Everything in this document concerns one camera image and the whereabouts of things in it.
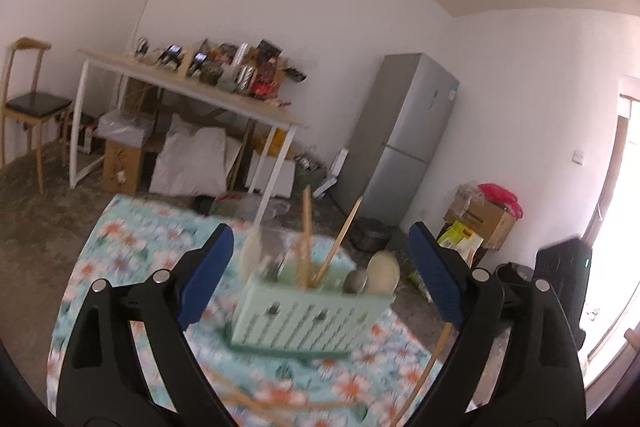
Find metal trash can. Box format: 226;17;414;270
350;217;393;253

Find pink plastic bag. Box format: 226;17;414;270
477;183;523;215

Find small cardboard box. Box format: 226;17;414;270
102;139;146;195

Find white box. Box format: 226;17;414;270
247;152;296;198

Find bamboo chopstick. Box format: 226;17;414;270
392;322;453;427
312;197;364;288
300;186;314;289

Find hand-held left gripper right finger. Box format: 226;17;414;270
405;222;587;427

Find wooden chair with black seat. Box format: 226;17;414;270
0;38;73;195

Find white foam panel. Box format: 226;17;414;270
312;148;351;198

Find white table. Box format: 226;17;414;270
70;48;307;228

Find green plastic utensil holder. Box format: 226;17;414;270
229;274;396;360

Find red drink bottles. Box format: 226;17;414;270
250;57;281;100

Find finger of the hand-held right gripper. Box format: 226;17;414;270
492;263;535;288

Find large cardboard box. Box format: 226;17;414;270
445;194;518;250

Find yellow plastic bag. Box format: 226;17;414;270
255;129;296;158

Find silver cylinder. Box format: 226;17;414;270
235;43;253;92

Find dark snack bag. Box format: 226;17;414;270
257;39;283;62

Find plastic-wrapped box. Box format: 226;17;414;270
97;109;156;142

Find blue floral blanket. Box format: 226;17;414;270
46;196;451;427

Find clear plastic bag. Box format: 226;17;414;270
455;181;488;208

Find silver refrigerator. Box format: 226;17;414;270
330;53;461;228

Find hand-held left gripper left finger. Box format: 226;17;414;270
56;223;237;427

